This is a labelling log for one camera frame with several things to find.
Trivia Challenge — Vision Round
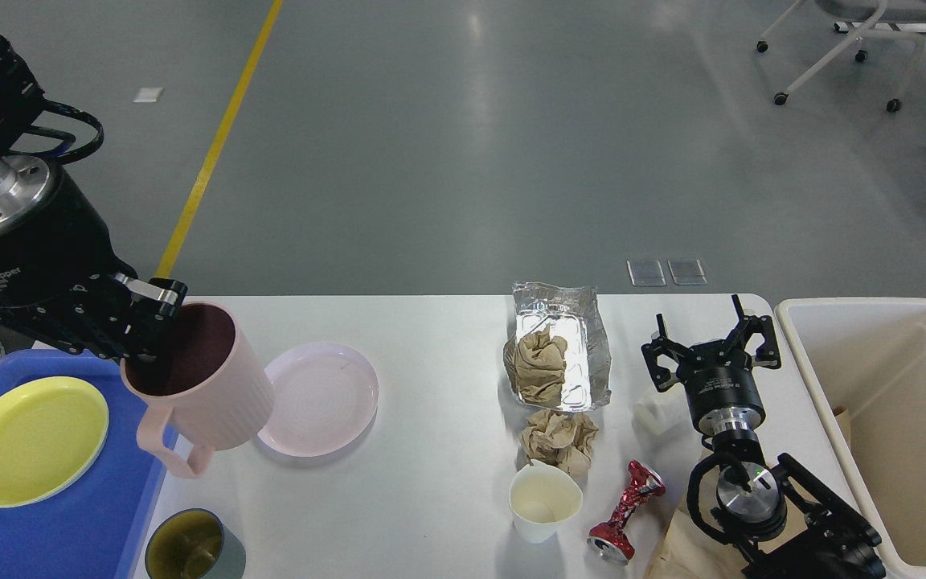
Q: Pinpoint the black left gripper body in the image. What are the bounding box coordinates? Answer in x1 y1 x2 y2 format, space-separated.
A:
0 154 135 319

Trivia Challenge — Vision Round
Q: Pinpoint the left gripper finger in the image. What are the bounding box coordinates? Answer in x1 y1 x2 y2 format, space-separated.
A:
69 273 188 366
0 305 131 360

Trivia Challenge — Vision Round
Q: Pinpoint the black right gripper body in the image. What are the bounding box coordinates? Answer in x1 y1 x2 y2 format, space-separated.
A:
677 341 767 437

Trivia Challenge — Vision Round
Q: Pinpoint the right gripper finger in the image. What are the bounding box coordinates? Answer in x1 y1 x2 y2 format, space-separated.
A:
641 313 699 394
720 294 782 371

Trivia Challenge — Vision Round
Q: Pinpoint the pink mug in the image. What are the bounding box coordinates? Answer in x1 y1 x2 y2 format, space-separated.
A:
119 302 275 478

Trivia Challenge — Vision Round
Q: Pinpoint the pink plate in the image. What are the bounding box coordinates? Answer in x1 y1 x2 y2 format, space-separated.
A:
258 342 379 458

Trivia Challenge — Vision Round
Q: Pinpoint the grey green cup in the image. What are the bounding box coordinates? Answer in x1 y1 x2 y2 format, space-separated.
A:
144 508 247 578

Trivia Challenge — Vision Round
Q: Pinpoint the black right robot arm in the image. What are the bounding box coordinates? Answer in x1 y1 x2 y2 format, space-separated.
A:
641 294 887 578

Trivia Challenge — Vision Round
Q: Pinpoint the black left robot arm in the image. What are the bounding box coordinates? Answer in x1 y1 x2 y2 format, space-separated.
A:
0 35 187 363

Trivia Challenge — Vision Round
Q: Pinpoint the left floor socket plate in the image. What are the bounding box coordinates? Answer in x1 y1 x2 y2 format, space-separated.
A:
627 259 668 287

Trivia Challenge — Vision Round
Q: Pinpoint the floor socket plate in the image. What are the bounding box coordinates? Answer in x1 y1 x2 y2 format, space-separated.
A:
666 259 708 286
627 259 668 287

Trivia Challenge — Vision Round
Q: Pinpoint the right floor socket plate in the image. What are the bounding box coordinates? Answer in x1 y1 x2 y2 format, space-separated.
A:
666 259 708 286

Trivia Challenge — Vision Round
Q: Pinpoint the aluminium foil container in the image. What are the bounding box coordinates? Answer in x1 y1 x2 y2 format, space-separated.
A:
507 281 613 413

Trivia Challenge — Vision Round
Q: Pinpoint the crumpled brown paper ball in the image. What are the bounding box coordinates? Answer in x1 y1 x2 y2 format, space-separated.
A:
518 409 599 479

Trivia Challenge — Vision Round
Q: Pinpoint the yellow plate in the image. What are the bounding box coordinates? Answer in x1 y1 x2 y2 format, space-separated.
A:
0 376 110 509

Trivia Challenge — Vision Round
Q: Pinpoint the beige plastic bin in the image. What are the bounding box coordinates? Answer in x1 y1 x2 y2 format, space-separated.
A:
776 298 926 578

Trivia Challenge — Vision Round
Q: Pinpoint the crumpled brown paper in foil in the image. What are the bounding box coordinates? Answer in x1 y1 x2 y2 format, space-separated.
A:
503 327 568 408

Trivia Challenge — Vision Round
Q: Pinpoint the white paper cup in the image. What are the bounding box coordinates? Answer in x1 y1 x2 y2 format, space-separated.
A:
508 459 584 544

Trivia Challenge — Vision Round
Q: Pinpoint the crushed red can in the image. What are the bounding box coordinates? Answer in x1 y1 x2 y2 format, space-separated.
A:
587 459 666 565

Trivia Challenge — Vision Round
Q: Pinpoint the brown paper bag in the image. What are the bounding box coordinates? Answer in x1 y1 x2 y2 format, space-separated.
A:
644 502 746 578

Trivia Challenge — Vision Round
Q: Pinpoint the white floor marker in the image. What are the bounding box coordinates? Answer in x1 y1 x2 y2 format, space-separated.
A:
132 87 165 104

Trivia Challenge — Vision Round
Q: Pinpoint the blue plastic tray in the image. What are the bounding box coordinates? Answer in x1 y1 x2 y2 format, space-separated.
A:
0 349 165 578

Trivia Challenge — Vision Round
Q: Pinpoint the white office chair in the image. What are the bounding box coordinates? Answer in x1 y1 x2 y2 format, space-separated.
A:
774 1 926 113

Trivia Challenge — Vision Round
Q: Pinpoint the white chair base bar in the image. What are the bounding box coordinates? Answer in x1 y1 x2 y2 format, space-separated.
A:
833 21 926 34

